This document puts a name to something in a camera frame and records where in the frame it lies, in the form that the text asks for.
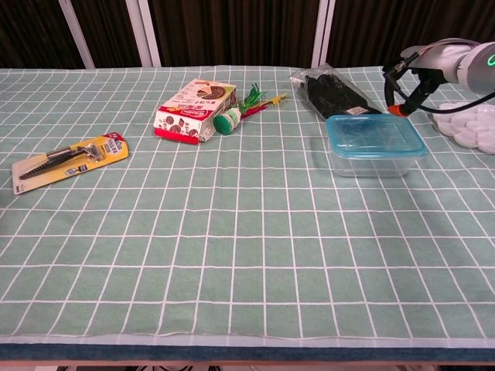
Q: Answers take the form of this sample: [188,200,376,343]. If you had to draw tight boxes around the white metal frame post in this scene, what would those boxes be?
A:
[125,0,162,69]
[57,0,96,70]
[311,0,336,69]

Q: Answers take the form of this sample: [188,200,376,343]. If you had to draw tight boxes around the white flower-shaped paint palette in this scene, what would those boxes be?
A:
[432,101,495,155]

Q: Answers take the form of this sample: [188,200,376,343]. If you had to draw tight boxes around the black gloves in plastic bag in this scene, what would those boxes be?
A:
[289,64,384,120]

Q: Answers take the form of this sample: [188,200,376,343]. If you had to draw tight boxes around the green feather shuttlecock toy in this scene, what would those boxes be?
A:
[212,83,289,135]

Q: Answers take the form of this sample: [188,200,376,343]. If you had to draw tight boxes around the razor in yellow blister pack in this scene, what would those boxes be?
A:
[11,131,130,196]

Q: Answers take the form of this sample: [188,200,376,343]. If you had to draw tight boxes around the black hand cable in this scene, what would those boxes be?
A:
[381,57,495,115]

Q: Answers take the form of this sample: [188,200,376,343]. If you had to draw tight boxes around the green checked tablecloth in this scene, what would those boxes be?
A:
[0,65,495,347]

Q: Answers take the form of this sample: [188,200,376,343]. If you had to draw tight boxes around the teal plastic container lid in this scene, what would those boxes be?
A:
[324,114,430,160]

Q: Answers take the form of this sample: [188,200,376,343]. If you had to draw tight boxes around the right black-silver robot hand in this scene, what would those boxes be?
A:
[388,37,476,117]

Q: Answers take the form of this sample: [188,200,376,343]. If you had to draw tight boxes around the dark brown curtain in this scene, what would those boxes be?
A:
[0,0,495,70]

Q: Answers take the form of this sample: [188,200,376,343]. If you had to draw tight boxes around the red-white chocolate cookie box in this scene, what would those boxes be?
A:
[153,78,237,146]

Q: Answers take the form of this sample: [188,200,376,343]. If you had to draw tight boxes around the clear plastic food container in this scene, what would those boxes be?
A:
[328,148,422,179]

